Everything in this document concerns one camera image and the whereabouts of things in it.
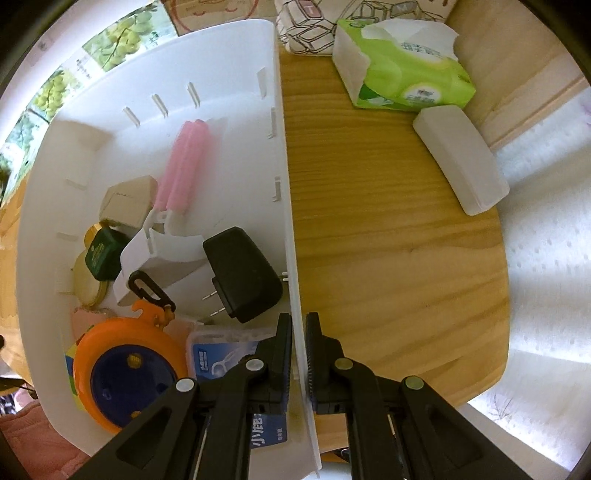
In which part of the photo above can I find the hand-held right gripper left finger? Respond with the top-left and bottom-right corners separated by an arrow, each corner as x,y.
85,313 -> 295,480

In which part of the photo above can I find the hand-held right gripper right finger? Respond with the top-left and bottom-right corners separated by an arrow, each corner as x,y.
305,313 -> 522,480

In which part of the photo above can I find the clear floss box blue label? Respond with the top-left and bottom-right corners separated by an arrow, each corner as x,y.
185,323 -> 289,455

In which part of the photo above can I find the black charger plug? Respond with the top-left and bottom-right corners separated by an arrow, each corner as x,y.
202,226 -> 284,324

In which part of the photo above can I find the white plastic scoop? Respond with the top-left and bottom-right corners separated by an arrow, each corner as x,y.
112,220 -> 218,308

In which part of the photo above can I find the orange round case with clip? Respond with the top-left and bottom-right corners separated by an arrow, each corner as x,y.
71,271 -> 192,435

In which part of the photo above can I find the pink oval gadget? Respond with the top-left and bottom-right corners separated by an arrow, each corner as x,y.
69,307 -> 109,342

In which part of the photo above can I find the green bottle gold cap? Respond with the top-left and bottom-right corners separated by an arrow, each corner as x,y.
83,222 -> 134,280

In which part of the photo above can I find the gold round compact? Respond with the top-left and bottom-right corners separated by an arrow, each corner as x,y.
73,251 -> 123,308

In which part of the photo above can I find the pink hair roller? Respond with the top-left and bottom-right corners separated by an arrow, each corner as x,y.
143,119 -> 214,232

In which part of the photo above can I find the multicolour puzzle cube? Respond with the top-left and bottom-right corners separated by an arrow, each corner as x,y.
65,342 -> 79,402

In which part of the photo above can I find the beige wedge sponge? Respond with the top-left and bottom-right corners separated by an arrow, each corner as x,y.
99,175 -> 158,229

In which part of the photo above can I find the white plastic bin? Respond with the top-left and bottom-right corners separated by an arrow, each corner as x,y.
16,18 -> 324,480

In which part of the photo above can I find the white patterned bedding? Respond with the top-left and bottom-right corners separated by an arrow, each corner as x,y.
462,83 -> 591,476

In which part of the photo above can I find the white glasses case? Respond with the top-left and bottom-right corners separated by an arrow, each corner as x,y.
412,105 -> 510,217

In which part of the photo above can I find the pink quilted clothing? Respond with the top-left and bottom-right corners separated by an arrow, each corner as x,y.
0,397 -> 88,480

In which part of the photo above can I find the green tissue pack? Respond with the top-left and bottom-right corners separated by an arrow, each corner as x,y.
332,18 -> 476,112

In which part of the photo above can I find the beige letter print bag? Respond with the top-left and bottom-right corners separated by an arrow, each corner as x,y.
274,0 -> 458,56

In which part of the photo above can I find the grape print box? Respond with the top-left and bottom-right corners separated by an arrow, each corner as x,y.
0,138 -> 28,204
28,65 -> 88,121
83,7 -> 178,70

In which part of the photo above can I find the brown cardboard with drawing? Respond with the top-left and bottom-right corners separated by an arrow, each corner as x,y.
166,0 -> 278,35

